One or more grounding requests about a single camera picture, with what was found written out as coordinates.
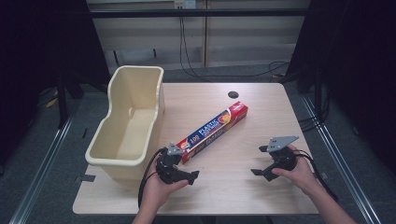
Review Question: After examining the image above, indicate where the bundle of black floor cables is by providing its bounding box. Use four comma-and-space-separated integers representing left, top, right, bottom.
297, 114, 329, 133

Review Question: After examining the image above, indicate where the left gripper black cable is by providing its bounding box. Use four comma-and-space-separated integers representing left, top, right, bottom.
137, 147, 166, 210

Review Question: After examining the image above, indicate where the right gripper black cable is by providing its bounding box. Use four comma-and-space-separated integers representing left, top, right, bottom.
292, 148, 339, 202

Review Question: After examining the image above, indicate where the black stand pole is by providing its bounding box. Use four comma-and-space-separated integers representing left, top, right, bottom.
313, 66, 324, 123
55, 74, 70, 130

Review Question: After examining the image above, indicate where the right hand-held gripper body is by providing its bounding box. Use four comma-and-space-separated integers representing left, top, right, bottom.
266, 135, 300, 171

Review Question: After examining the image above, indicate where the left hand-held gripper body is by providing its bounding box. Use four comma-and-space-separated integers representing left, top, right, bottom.
155, 142, 189, 186

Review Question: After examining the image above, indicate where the person's right hand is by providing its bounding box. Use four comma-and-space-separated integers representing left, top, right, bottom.
271, 144, 322, 197

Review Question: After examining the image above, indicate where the hanging black wall cable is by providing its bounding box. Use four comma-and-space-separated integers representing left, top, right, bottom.
178, 16, 291, 79

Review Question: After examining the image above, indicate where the black horizontal bar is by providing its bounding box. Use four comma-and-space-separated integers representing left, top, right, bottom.
89, 8, 310, 19

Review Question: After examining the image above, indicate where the cream plastic bin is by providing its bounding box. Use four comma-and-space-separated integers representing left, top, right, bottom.
84, 64, 166, 183

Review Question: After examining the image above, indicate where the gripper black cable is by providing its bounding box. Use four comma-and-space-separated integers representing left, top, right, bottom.
137, 147, 166, 210
292, 148, 339, 202

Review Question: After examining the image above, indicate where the black tape strip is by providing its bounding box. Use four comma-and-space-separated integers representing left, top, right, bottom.
74, 174, 96, 184

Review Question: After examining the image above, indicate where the red blue plastic wrap box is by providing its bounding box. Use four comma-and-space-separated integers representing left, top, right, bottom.
176, 100, 249, 165

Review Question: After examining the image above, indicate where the black curtain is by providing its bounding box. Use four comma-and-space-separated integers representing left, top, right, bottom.
0, 0, 110, 167
281, 0, 396, 175

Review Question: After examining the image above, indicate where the person's left hand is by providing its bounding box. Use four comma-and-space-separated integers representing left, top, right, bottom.
139, 161, 190, 213

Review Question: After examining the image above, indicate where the metal floor rail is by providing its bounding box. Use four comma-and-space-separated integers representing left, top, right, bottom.
301, 95, 382, 224
8, 116, 78, 224

